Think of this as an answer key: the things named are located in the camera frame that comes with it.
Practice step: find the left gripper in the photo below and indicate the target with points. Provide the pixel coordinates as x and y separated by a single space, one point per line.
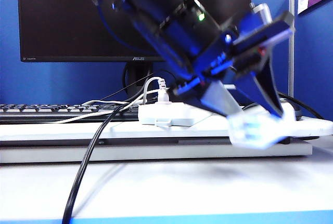
234 52

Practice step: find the white charger block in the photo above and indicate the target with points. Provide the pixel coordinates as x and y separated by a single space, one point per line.
249 133

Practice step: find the black rubber board foot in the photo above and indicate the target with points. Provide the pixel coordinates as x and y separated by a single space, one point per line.
287 141

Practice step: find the white power strip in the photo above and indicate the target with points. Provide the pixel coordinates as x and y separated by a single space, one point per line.
166 116

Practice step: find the white base board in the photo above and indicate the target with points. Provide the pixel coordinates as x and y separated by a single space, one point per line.
156 152

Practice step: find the black monitor stand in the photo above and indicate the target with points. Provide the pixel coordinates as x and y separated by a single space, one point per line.
135 76

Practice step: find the white raised desk board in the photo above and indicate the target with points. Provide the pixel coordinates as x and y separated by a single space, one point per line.
78 130

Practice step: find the black ASUS monitor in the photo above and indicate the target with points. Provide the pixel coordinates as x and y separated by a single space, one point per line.
52 26

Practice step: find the black keyboard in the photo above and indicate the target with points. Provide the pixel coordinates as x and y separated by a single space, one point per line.
39 109

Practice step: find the grey metal partition post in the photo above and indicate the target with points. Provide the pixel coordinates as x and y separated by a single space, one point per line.
291 65

